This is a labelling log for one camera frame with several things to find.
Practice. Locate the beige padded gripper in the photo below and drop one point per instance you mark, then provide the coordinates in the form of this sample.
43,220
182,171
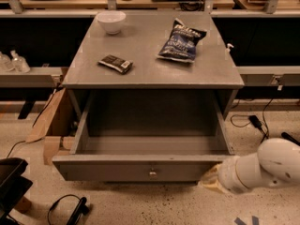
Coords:
228,176

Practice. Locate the grey top drawer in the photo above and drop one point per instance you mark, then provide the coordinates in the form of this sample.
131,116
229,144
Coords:
146,136

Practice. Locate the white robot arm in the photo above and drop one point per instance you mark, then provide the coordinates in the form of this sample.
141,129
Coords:
275,164

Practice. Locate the grey drawer cabinet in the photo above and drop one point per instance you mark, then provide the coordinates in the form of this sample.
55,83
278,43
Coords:
140,40

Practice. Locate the blue tape cross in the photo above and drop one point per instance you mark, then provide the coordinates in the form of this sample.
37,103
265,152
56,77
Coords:
253,220

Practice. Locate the small white pump bottle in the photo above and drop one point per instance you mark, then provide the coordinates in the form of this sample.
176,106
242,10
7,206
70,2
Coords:
229,47

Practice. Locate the black chair base leg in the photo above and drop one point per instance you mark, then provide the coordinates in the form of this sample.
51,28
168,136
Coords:
80,209

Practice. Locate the blue chip bag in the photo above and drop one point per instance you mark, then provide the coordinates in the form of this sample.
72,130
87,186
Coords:
181,44

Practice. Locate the black snack bar packet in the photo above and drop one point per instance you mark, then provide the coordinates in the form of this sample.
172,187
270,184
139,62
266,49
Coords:
118,64

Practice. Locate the cardboard box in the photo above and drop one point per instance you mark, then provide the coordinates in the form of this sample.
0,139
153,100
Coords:
53,126

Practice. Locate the white ceramic bowl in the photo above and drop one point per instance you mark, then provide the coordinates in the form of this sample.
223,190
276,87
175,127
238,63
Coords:
111,21

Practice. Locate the black office chair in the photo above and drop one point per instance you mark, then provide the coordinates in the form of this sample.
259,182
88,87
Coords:
12,186

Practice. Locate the clear sanitizer bottle right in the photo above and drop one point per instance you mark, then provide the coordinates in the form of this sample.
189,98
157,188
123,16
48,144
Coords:
19,63

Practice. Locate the clear sanitizer bottle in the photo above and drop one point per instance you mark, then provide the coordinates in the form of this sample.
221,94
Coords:
5,62
19,63

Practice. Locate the clear sanitizer bottle left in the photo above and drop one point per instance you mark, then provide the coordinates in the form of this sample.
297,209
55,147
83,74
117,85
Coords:
5,62

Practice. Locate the black power adapter with cable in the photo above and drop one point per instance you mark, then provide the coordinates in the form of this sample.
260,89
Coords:
251,120

